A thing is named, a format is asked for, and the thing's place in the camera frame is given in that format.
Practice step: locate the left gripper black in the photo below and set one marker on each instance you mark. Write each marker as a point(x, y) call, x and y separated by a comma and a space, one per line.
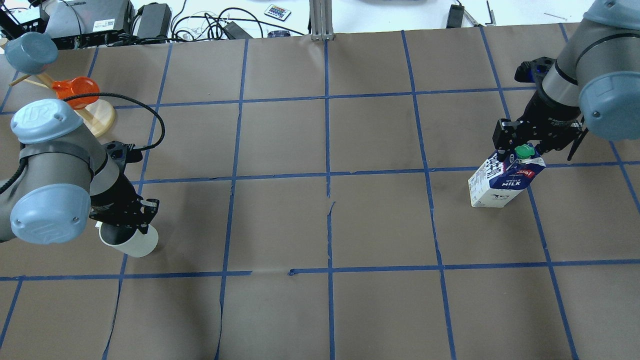
point(114, 196)

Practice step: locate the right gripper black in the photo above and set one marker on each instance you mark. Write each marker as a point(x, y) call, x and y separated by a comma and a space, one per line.
point(546, 118)

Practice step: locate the white mug grey inside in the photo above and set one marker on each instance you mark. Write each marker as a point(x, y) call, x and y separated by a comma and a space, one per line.
point(130, 241)

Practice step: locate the blue white milk carton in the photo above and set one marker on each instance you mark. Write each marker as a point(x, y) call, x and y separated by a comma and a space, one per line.
point(495, 183)

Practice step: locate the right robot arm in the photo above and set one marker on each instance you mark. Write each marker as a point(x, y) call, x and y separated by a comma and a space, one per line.
point(593, 86)

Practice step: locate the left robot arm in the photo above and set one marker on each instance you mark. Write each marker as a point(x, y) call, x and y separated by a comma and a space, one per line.
point(66, 177)

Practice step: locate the orange mug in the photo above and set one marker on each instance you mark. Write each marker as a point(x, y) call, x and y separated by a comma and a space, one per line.
point(80, 85)

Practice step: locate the black power adapter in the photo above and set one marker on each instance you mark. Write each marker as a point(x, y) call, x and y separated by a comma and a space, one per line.
point(455, 16)

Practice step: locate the blue mug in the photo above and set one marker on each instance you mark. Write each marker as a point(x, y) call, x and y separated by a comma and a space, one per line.
point(31, 53)

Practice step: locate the black computer box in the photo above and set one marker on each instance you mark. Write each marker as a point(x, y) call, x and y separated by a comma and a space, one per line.
point(78, 24)

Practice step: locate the black power brick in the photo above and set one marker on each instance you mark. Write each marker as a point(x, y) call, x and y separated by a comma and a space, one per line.
point(153, 21)

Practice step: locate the brown paper table cover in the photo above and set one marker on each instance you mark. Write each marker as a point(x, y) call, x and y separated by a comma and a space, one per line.
point(314, 205)

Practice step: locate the small remote control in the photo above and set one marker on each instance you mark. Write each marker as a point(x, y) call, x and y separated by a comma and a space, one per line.
point(277, 12)

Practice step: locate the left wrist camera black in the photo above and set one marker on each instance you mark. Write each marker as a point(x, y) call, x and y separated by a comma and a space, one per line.
point(123, 153)

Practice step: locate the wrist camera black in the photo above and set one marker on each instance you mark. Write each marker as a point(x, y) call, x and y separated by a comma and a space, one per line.
point(123, 153)
point(528, 72)

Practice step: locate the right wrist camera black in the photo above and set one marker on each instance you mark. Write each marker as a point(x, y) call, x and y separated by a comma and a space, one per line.
point(528, 72)

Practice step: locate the aluminium frame post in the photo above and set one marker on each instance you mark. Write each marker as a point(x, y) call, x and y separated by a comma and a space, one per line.
point(321, 20)

